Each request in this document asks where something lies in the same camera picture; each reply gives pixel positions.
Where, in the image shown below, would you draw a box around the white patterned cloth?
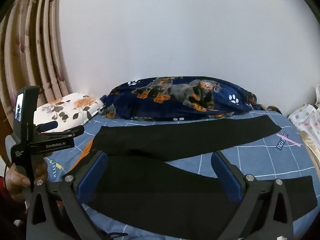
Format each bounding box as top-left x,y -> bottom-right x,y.
287,85 -> 320,162

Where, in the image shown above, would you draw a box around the blue checked bed sheet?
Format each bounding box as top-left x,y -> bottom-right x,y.
32,109 -> 316,240

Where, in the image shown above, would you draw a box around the person's left forearm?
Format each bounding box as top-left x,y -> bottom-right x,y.
0,176 -> 27,233

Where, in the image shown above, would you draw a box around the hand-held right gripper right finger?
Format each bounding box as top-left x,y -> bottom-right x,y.
211,151 -> 294,240

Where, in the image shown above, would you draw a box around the beige flowered curtain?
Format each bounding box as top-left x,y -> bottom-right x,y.
0,0 -> 73,160

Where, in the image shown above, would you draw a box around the person's left hand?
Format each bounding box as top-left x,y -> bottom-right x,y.
5,158 -> 48,201

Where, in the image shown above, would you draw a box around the navy dog printed blanket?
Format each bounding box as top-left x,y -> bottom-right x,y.
100,76 -> 283,120

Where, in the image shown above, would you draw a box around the black pants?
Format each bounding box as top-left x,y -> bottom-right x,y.
85,115 -> 315,240

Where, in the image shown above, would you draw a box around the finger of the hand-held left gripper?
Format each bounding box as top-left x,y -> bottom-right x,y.
53,125 -> 85,141
37,120 -> 59,133

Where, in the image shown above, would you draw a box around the white floral pillow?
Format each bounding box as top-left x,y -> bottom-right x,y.
34,92 -> 105,133

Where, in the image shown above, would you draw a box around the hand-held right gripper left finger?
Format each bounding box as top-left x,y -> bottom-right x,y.
26,150 -> 108,240

